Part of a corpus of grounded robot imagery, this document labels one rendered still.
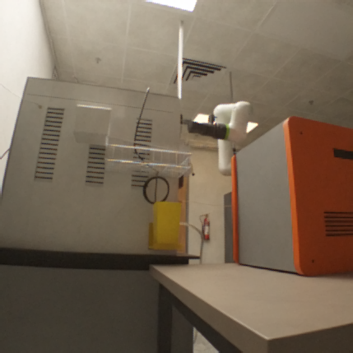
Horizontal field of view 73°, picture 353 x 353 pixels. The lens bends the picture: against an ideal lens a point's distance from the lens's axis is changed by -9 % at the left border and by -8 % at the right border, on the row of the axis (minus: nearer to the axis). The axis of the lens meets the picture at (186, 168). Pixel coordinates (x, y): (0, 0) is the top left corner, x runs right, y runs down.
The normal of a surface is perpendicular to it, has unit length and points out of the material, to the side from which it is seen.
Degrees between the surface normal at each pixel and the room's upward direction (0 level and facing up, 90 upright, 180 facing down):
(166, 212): 93
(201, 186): 90
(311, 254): 90
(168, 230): 93
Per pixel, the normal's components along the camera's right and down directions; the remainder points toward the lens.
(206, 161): 0.28, -0.25
